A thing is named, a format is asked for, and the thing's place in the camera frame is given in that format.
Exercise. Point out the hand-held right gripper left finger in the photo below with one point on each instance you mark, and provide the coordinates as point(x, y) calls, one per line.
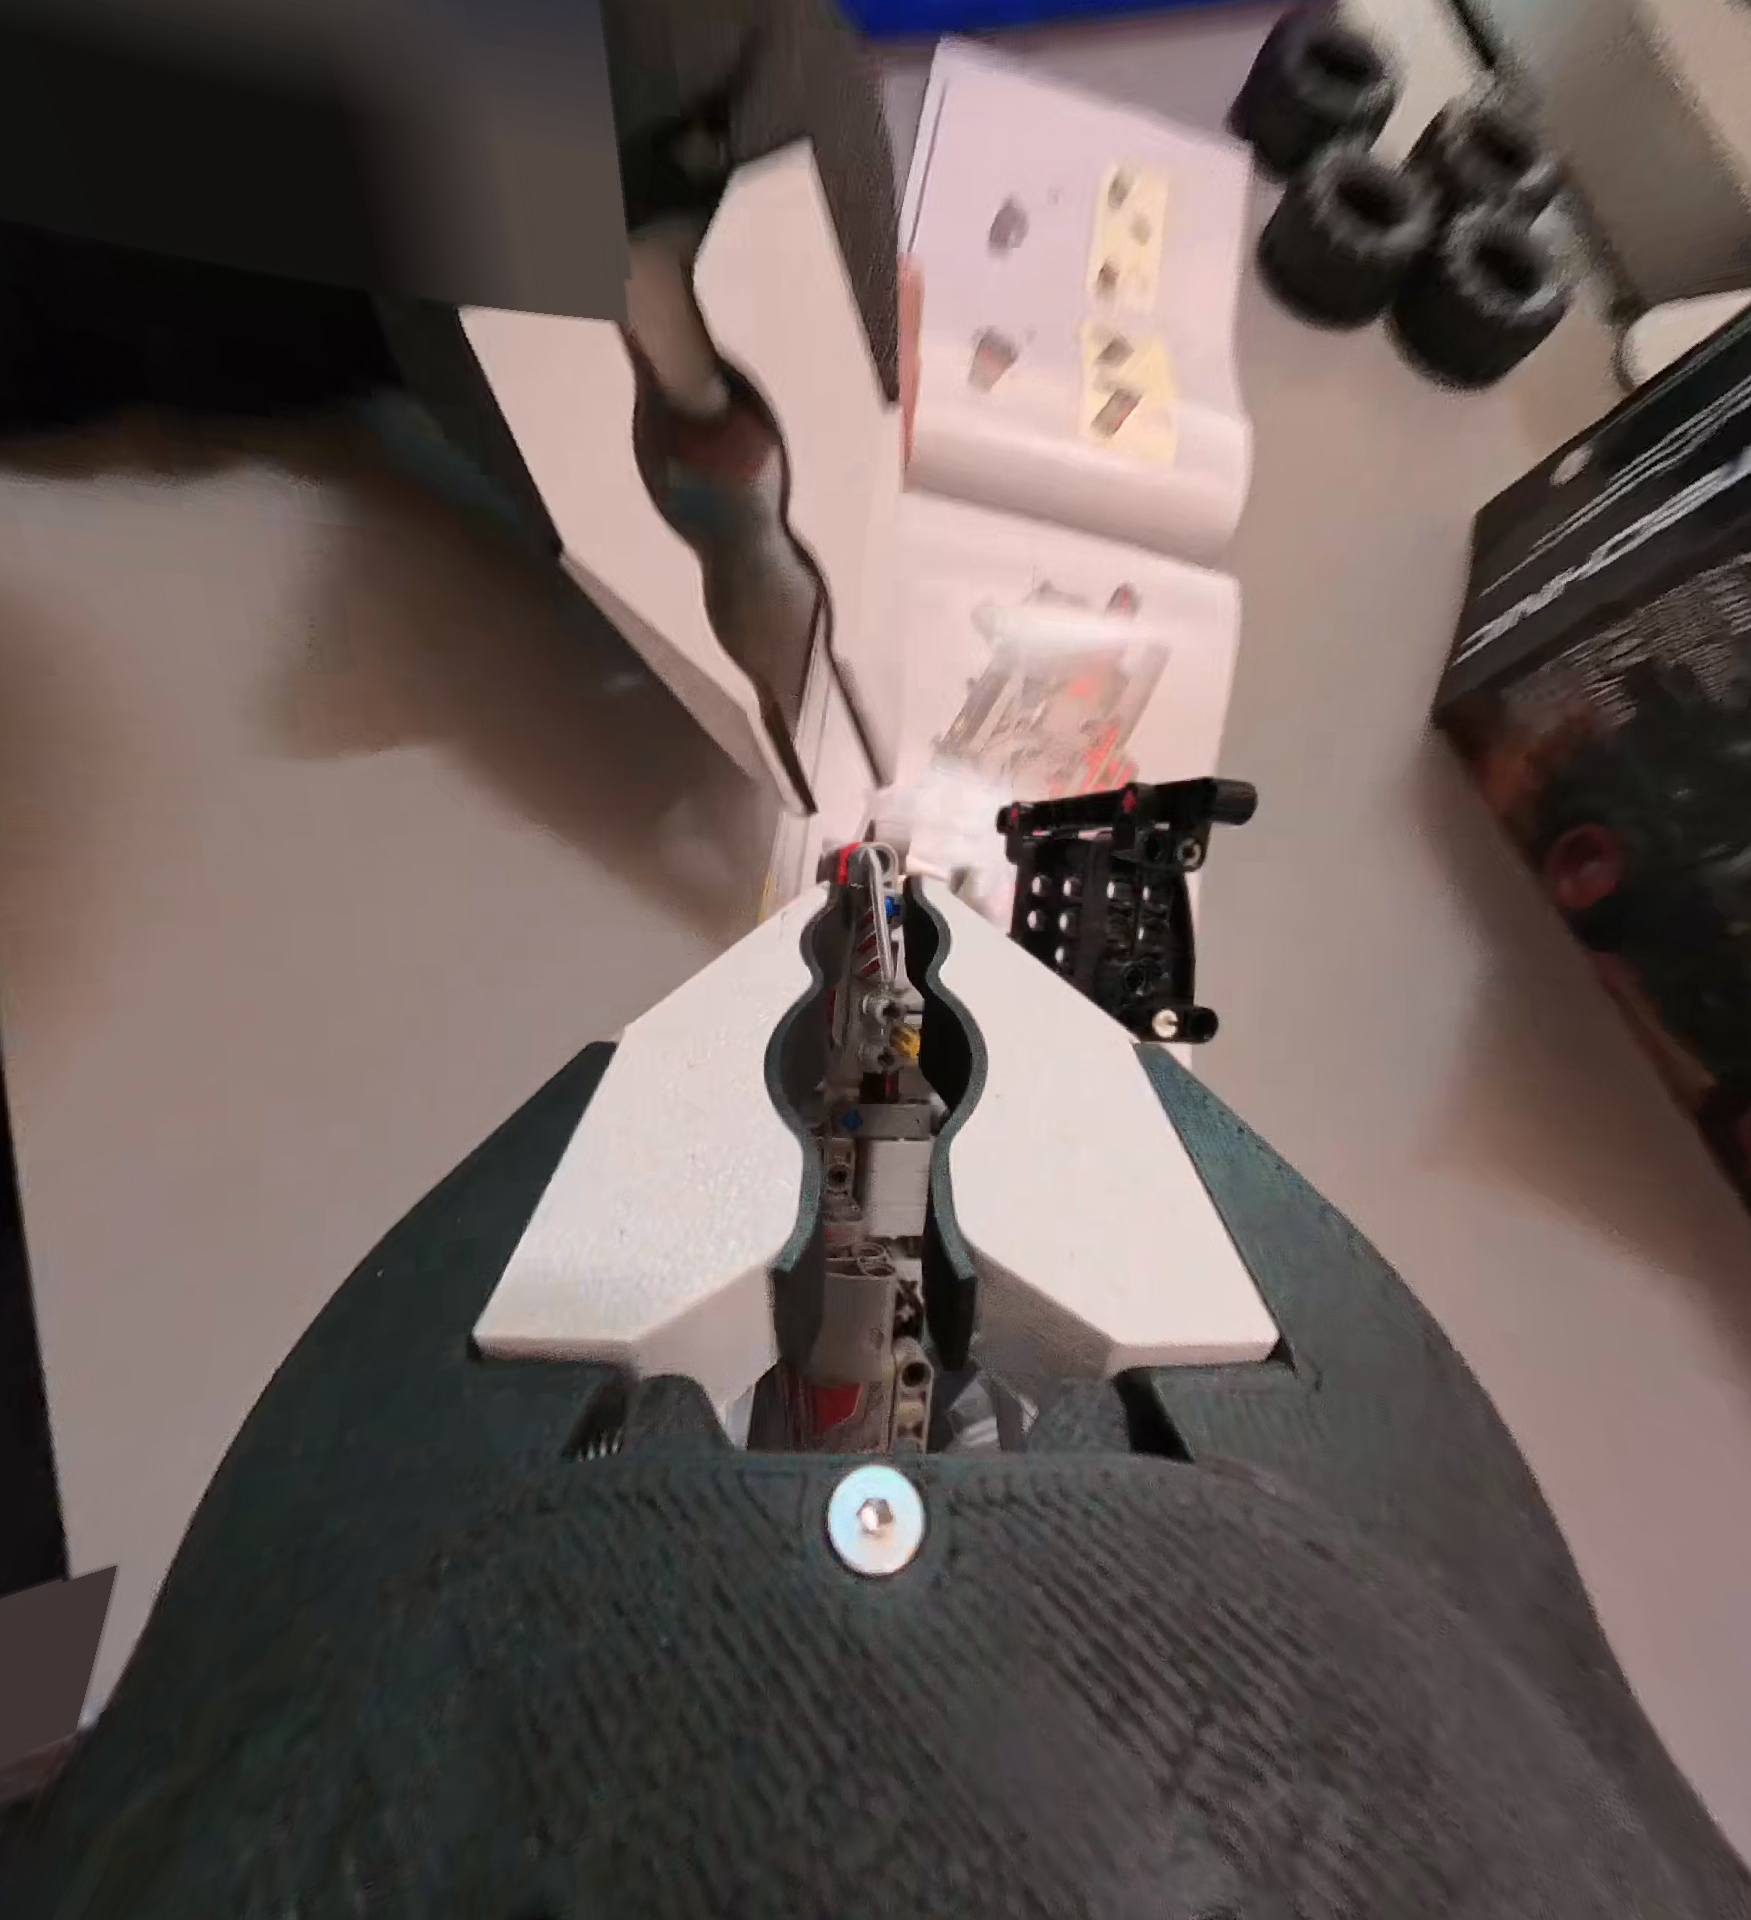
point(667, 1186)

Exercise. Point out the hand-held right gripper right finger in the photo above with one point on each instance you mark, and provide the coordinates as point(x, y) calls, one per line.
point(1101, 1186)

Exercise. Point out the black toy tyre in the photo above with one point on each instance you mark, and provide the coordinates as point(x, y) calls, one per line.
point(1324, 91)
point(1349, 232)
point(1490, 151)
point(1483, 292)

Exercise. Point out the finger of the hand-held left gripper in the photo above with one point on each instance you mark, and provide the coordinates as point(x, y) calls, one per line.
point(801, 300)
point(576, 480)

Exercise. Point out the white instruction booklet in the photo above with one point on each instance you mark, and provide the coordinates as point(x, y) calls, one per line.
point(1012, 451)

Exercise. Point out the blue plastic storage bin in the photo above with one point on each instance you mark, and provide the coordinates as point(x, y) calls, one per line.
point(906, 12)

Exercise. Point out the toy brick vehicle model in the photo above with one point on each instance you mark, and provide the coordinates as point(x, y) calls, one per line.
point(1116, 915)

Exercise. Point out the dark toy set box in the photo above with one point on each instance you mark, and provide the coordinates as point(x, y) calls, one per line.
point(1655, 720)

